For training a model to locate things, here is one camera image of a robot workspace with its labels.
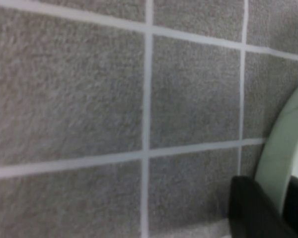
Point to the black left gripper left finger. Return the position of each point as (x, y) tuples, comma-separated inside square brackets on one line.
[(250, 213)]

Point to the grey checked tablecloth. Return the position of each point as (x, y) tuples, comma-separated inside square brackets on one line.
[(64, 99)]

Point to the light green round plate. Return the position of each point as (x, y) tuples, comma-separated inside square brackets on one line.
[(283, 148)]

